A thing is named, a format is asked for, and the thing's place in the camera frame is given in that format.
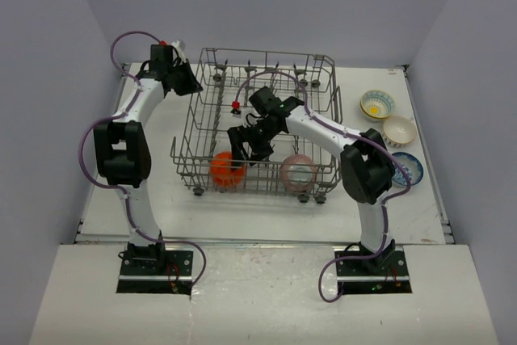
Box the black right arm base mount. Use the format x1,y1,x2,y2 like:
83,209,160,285
335,246,413,296

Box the floral white bowl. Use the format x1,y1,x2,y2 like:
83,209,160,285
359,90,396,122

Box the beige white bowl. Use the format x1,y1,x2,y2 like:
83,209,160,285
382,116,418,148

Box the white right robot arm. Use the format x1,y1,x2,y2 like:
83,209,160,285
227,86,395,275

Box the blue patterned bowl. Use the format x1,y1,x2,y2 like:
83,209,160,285
392,152,424,187

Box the grey wire dish rack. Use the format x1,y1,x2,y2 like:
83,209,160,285
171,48,343,204

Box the pink rimmed white bowl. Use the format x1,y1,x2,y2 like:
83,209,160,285
280,154,317,193

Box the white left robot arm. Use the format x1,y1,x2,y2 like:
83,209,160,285
93,40,203,275

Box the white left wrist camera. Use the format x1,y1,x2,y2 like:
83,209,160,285
171,40,187,63

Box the orange bowl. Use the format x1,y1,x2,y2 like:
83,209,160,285
209,151,246,187

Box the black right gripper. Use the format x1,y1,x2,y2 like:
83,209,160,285
229,120,283,170

